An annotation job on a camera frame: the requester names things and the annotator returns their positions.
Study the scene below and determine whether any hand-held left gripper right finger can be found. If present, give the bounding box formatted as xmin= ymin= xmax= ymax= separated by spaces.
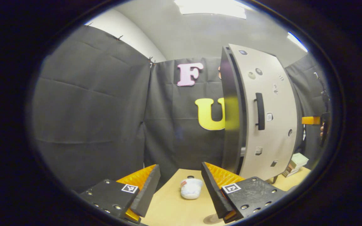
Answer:
xmin=201 ymin=162 xmax=287 ymax=224

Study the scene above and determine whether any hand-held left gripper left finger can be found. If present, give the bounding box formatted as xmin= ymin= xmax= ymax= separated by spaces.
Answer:
xmin=78 ymin=164 xmax=162 ymax=224

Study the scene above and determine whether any round grey coaster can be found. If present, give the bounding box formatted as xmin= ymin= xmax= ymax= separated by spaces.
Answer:
xmin=203 ymin=213 xmax=224 ymax=225

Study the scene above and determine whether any black door handle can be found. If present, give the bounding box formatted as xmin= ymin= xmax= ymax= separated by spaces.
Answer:
xmin=254 ymin=93 xmax=266 ymax=131

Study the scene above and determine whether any white plush toy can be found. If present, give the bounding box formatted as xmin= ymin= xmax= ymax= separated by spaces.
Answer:
xmin=180 ymin=177 xmax=203 ymax=200

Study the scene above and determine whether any pale green book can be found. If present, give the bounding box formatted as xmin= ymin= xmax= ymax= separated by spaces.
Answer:
xmin=291 ymin=153 xmax=309 ymax=169

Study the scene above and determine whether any narrow ceiling light panel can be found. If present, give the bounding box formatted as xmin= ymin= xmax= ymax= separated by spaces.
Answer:
xmin=287 ymin=31 xmax=308 ymax=53

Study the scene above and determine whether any black backdrop cloth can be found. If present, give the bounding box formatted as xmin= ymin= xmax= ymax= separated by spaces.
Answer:
xmin=30 ymin=25 xmax=331 ymax=193

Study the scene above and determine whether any long ceiling light panel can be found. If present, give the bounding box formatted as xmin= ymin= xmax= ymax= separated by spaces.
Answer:
xmin=174 ymin=0 xmax=248 ymax=20

